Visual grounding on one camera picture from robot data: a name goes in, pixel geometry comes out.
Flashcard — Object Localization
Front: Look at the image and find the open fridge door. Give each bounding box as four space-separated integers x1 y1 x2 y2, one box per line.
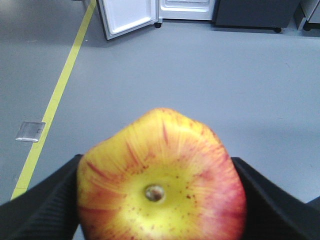
96 0 159 40

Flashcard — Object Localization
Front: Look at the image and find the white fridge interior body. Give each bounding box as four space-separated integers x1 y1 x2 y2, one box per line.
154 0 216 28

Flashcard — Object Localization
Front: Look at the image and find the yellow floor tape line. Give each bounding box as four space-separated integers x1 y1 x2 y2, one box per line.
10 0 97 200

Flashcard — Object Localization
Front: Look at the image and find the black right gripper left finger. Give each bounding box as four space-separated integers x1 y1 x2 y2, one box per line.
0 154 82 240

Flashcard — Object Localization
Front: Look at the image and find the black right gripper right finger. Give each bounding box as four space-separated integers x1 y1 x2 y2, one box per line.
232 157 320 240

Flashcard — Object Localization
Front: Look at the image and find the red yellow apple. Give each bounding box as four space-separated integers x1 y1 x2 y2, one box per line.
76 108 247 240

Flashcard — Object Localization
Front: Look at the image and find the grey cabinet on wheels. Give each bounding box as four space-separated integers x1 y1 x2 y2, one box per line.
294 0 320 31

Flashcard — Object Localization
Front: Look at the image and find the silver floor box far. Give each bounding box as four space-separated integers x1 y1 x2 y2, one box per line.
15 121 46 143

